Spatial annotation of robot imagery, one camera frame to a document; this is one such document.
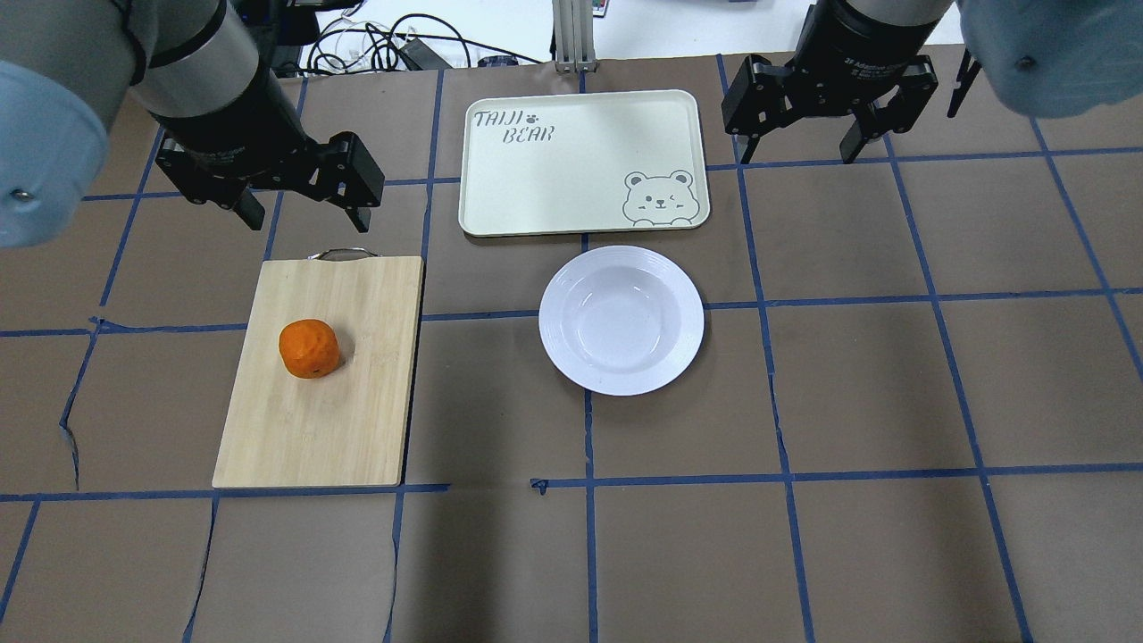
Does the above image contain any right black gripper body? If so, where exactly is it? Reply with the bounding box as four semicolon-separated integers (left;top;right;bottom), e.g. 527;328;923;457
722;37;940;138

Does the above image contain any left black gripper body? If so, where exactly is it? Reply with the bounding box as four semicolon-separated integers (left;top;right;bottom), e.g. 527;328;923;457
155;106;385;209

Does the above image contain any orange fruit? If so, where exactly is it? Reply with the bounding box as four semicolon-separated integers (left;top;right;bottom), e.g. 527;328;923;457
278;318;342;380

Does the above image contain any white round plate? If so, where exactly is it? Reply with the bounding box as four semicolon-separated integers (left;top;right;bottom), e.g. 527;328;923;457
538;246;705;397

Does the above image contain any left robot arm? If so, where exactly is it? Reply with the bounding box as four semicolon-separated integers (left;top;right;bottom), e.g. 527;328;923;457
1;1;385;248

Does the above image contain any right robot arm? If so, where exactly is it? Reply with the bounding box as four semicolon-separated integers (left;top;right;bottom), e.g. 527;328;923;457
720;1;1142;163

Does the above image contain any cream bear tray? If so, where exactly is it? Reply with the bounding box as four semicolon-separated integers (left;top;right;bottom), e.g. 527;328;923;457
458;89;711;238

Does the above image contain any black power adapter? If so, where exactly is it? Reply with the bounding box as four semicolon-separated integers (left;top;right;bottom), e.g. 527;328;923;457
397;38;454;71

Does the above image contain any wooden cutting board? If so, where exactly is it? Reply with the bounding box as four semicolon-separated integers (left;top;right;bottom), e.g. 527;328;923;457
213;255;425;489

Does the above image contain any black cable bundle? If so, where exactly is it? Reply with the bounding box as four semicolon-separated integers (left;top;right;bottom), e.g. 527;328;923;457
304;13;546;77

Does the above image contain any aluminium frame post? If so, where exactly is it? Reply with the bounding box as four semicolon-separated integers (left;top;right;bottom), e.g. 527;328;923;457
552;0;597;74

